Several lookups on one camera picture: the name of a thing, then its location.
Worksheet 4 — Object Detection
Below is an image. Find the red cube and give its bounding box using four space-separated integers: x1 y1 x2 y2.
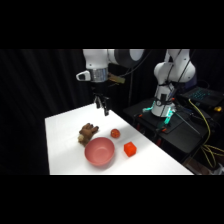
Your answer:
123 141 138 158

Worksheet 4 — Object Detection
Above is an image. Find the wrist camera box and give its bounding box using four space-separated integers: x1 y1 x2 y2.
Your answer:
107 74 126 85

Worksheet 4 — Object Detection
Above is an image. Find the yellow cable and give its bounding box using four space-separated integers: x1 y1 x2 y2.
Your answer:
188 98 224 169

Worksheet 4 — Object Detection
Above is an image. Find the black robot stand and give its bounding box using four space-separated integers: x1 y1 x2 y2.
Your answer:
123 96 224 164

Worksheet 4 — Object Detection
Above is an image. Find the red ball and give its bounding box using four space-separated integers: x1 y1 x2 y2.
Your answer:
110 128 121 139

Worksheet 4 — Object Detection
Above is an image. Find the black laptop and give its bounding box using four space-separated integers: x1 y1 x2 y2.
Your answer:
179 86 224 108

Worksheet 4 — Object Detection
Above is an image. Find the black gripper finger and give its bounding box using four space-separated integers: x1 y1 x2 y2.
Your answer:
94 95 102 110
102 96 110 117

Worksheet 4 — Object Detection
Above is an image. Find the brown plush toy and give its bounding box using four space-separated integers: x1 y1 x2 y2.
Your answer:
78 122 100 147

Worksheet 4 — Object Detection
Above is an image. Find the black curtain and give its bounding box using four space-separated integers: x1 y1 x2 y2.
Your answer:
0 49 224 176

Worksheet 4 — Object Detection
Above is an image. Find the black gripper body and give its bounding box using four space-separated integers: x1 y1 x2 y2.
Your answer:
90 80 109 99

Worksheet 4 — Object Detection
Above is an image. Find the pink bowl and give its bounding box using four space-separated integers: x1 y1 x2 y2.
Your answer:
84 136 116 167

